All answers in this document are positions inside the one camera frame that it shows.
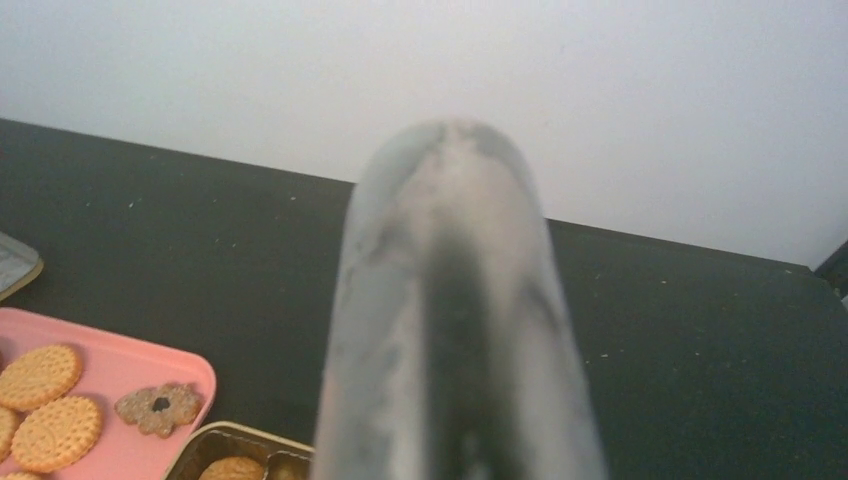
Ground metal tongs white handles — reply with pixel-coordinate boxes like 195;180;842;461
311;118;608;479

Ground gold cookie tin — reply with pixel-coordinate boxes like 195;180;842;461
165;421;313;480

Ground pink plastic tray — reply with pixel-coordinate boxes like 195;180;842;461
1;308;217;480

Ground silver metal tin lid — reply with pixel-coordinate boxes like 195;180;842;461
0;233;44;300

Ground round dotted yellow biscuit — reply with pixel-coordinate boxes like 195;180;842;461
11;396;103;473
1;344;83;412
0;406;21;463

